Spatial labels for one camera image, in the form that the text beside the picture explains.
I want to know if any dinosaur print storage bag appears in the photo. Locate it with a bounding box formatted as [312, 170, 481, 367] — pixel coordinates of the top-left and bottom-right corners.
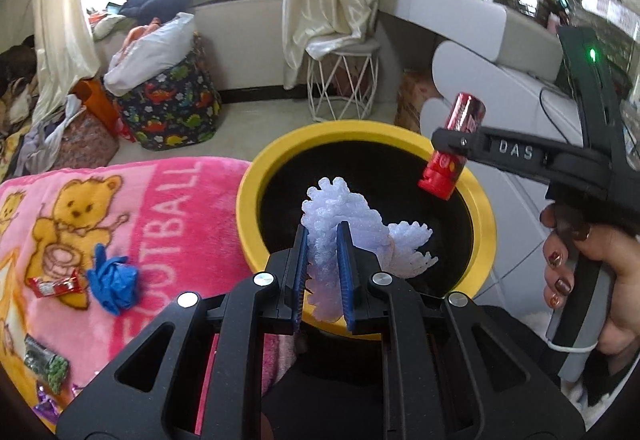
[112, 34, 222, 151]

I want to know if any brown floral bag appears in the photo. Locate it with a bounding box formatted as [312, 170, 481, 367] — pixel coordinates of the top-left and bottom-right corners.
[55, 112, 121, 169]

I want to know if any blue glove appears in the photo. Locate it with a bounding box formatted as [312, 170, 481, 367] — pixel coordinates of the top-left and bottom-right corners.
[86, 244, 140, 315]

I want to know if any red snack wrapper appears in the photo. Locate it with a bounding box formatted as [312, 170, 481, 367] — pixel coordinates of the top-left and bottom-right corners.
[27, 268, 87, 299]

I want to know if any person's right hand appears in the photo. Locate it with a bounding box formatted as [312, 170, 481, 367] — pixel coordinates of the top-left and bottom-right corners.
[540, 205, 640, 356]

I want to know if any large white plastic bag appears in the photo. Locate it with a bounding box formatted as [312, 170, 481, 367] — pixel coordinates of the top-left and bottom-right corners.
[102, 12, 197, 96]

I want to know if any pink bear printed blanket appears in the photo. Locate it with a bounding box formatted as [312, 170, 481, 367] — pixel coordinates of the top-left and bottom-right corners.
[0, 155, 281, 436]

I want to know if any pale lilac shirt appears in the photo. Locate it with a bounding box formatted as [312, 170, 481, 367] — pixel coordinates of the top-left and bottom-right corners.
[22, 94, 88, 173]

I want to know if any pale lilac foam net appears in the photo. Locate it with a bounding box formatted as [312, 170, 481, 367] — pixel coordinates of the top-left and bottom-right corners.
[300, 176, 441, 323]

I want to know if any white wire stool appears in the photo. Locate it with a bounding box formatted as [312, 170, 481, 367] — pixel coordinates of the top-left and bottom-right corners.
[306, 40, 382, 123]

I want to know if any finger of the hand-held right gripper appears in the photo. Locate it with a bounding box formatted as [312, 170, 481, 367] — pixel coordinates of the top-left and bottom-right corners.
[431, 126, 583, 181]

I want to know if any orange cardboard box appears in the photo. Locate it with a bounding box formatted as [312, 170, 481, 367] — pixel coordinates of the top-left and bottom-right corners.
[395, 68, 443, 133]

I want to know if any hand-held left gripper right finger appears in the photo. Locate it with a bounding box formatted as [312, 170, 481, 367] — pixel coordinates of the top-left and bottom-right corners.
[336, 221, 586, 440]

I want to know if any red can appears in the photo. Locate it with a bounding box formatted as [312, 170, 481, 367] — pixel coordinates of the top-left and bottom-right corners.
[417, 91, 488, 201]

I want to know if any white vanity dresser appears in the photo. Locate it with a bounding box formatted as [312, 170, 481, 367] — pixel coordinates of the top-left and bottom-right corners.
[377, 0, 640, 281]

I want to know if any orange bag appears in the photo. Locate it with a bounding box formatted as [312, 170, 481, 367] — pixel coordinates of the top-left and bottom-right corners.
[70, 78, 136, 141]

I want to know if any orange cloth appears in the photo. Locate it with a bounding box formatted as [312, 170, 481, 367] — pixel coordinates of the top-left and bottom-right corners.
[122, 18, 166, 45]

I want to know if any yellow rimmed black trash bin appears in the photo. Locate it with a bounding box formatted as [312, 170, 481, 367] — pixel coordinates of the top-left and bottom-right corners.
[235, 120, 498, 343]

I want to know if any purple candy wrapper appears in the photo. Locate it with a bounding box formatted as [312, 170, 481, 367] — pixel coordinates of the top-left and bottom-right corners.
[32, 385, 83, 416]

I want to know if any green snack packet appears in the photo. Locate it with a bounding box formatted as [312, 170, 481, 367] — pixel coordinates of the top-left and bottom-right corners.
[22, 334, 71, 395]

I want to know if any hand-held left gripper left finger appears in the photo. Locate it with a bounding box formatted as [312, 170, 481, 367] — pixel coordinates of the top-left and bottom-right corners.
[55, 223, 310, 440]

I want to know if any black cable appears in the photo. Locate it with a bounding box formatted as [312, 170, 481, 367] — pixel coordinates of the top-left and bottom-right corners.
[539, 87, 586, 145]

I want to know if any pile of clothes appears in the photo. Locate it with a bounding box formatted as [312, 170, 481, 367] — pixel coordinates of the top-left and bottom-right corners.
[0, 34, 46, 141]

